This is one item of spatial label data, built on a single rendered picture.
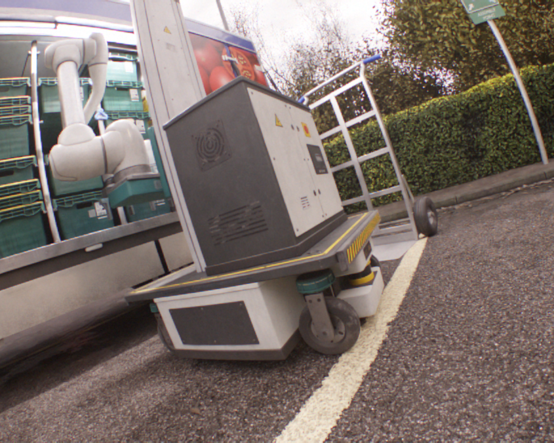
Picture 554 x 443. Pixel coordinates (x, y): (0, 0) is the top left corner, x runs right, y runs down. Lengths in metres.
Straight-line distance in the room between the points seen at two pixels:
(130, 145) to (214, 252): 0.54
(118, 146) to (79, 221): 0.78
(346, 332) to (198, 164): 0.65
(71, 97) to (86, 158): 0.32
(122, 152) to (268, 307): 0.77
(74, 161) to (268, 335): 0.88
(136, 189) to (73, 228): 0.80
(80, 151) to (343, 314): 1.03
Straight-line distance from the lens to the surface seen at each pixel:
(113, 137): 1.20
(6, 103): 2.06
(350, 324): 0.83
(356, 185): 3.69
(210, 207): 0.90
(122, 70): 2.49
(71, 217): 1.84
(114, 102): 2.28
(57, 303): 1.60
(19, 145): 1.94
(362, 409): 0.69
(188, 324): 1.02
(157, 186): 1.19
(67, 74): 1.45
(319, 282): 0.79
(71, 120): 1.28
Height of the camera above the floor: 0.45
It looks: 2 degrees down
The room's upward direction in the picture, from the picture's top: 18 degrees counter-clockwise
